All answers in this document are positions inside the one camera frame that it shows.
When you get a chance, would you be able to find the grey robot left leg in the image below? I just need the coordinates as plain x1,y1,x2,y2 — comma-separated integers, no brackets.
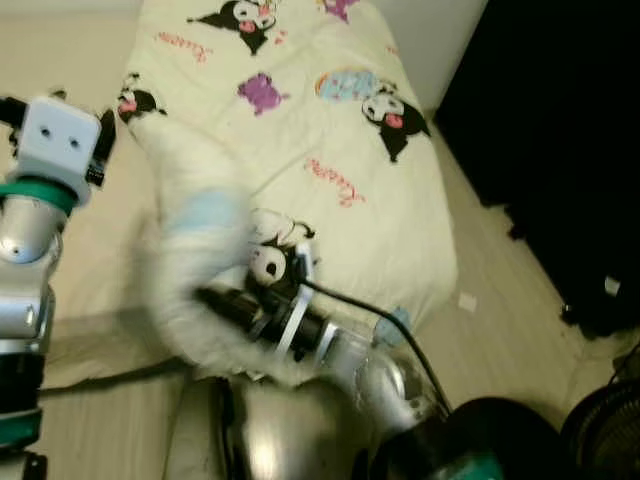
165,378,242,480

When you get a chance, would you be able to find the white fluffy plush toy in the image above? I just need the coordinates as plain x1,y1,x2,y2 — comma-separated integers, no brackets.
130,115,323,388

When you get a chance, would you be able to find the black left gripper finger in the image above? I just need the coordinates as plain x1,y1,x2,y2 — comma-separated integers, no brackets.
90,108,118,189

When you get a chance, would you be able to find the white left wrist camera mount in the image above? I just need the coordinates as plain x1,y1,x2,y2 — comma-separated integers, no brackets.
18,94,104,207

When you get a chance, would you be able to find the beige bed sheet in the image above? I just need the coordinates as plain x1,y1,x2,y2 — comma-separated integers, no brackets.
0,10,251,393

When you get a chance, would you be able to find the grey robot leg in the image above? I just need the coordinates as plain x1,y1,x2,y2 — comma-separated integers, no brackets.
165,378,242,480
240,380,377,480

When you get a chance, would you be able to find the grey robot right leg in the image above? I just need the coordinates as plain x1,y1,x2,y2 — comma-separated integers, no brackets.
240,380,377,480

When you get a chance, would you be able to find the black wardrobe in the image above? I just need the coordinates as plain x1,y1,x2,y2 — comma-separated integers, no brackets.
435,0,640,343

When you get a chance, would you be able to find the cream cartoon print comforter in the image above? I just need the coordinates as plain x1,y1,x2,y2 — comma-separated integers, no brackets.
118,0,460,343

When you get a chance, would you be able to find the black floor fan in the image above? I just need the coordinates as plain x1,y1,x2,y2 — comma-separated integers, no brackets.
560,378,640,480

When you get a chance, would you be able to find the black round fan base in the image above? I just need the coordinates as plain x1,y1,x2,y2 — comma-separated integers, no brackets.
455,398,563,473

